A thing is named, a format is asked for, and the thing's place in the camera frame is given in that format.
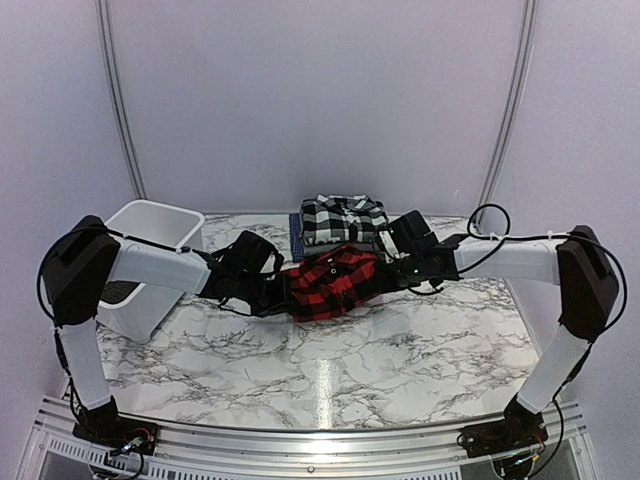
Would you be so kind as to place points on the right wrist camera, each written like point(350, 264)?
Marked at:
point(386, 245)

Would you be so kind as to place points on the right wall aluminium profile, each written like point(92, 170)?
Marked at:
point(517, 85)

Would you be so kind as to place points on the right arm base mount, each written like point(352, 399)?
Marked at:
point(499, 437)

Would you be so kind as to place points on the red black plaid shirt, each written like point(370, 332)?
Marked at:
point(332, 284)

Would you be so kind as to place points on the aluminium front frame rail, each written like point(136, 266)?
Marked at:
point(185, 451)

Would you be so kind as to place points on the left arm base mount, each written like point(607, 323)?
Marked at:
point(116, 435)

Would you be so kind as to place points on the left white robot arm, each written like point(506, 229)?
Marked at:
point(75, 270)

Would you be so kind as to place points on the dark striped shirt in bin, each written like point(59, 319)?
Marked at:
point(118, 291)

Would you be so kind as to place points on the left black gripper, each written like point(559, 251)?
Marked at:
point(281, 302)

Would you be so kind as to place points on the black white plaid shirt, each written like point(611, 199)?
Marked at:
point(335, 219)

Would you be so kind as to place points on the wall aluminium profile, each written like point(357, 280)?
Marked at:
point(517, 85)
point(117, 98)

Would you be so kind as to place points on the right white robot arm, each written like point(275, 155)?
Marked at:
point(576, 262)

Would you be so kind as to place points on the blue checked shirt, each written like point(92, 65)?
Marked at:
point(296, 243)

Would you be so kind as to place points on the left wall aluminium profile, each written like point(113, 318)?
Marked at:
point(117, 98)

